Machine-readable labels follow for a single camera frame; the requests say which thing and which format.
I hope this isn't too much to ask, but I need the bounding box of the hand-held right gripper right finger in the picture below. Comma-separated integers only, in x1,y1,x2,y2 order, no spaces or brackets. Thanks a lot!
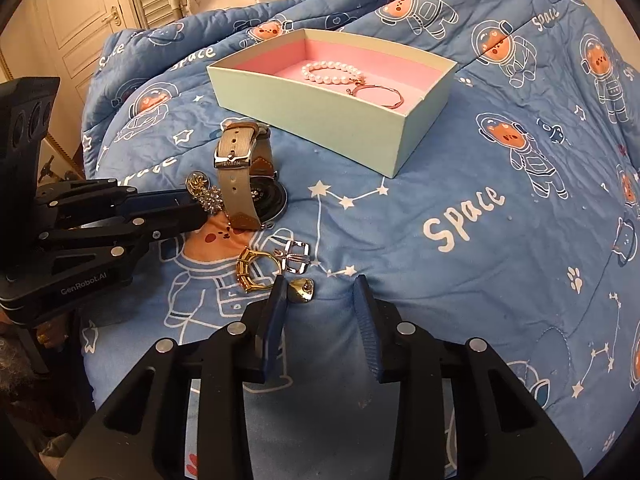
352,275,586,480

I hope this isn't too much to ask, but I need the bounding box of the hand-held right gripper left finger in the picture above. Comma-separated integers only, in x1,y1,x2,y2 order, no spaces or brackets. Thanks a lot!
70,276,291,480

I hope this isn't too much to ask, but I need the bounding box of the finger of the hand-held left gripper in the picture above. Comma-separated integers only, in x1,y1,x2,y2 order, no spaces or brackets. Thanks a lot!
37,205,209,257
34,177,202,227

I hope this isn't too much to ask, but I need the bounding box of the silver ring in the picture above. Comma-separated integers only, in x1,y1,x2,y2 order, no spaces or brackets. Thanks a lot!
272,240,312,275

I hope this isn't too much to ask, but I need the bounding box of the gold bamboo ring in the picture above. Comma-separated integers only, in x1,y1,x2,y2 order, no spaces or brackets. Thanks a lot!
236,247,281,294

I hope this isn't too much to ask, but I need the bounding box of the beige strap wrist watch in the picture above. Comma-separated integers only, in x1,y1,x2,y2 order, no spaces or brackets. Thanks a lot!
214,121,289,232

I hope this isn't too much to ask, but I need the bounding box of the pale green jewelry box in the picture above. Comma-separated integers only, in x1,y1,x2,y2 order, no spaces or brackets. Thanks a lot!
206,28,458,179

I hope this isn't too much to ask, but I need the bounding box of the person's left hand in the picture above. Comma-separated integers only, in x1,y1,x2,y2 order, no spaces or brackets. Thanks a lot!
34,322,69,349

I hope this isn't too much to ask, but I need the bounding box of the white panel door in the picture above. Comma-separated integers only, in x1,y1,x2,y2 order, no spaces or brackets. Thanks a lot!
30,0,143,91

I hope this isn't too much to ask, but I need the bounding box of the blue astronaut bear blanket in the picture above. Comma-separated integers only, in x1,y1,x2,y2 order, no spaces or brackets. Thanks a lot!
82,0,640,480

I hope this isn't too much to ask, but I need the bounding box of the rose gold bangle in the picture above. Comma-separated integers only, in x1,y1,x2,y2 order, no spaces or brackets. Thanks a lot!
346,82,404,110

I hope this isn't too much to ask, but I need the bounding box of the white pearl bracelet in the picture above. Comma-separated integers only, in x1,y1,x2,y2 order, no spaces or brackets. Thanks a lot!
301,60,366,87

